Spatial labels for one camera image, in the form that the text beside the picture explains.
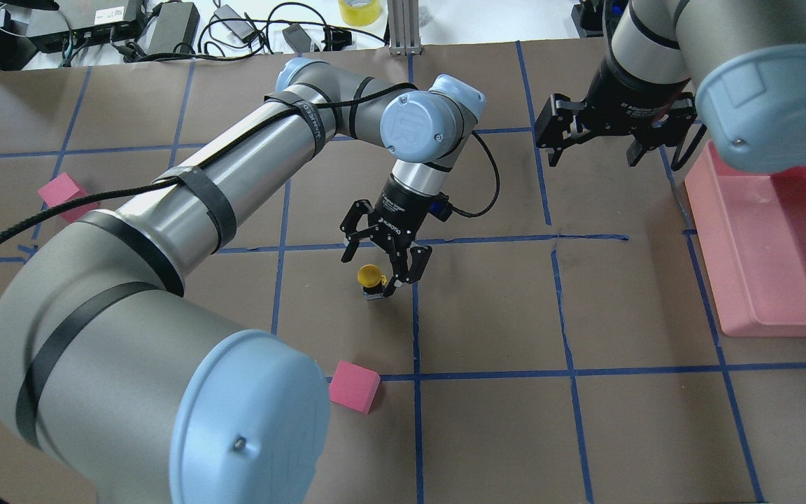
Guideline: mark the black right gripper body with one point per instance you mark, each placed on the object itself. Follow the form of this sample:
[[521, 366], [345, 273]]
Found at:
[[632, 98]]

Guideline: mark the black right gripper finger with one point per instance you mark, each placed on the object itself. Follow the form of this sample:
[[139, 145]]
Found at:
[[559, 126], [646, 139]]

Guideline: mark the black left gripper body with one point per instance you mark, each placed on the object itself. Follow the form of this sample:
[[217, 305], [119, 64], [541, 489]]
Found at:
[[401, 208]]

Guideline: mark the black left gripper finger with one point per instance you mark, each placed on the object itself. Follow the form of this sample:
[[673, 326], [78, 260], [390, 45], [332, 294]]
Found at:
[[353, 236], [408, 265]]

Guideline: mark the yellow mushroom push button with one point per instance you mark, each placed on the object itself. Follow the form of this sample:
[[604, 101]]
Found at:
[[372, 282]]

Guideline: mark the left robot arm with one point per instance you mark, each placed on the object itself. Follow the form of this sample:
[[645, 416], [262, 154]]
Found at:
[[111, 366]]

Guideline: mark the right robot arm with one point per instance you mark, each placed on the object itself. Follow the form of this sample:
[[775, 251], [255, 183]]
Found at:
[[675, 71]]

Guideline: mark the pink foam cube centre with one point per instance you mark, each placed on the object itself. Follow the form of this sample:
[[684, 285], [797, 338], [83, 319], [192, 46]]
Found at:
[[354, 387]]

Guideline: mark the pink foam cube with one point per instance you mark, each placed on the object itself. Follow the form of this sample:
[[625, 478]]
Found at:
[[63, 189], [354, 387]]

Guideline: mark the pink plastic bin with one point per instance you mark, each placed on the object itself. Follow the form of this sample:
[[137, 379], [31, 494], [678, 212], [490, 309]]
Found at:
[[752, 231]]

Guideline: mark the yellow tape roll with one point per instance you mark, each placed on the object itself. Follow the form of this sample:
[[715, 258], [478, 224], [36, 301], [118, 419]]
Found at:
[[357, 13]]

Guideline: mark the black power adapter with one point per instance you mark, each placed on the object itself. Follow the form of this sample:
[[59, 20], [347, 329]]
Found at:
[[175, 25]]

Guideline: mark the pink foam cube far left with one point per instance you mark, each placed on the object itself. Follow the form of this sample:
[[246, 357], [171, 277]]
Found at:
[[63, 189]]

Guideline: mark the aluminium frame post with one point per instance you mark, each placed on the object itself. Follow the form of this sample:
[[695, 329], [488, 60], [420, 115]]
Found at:
[[404, 28]]

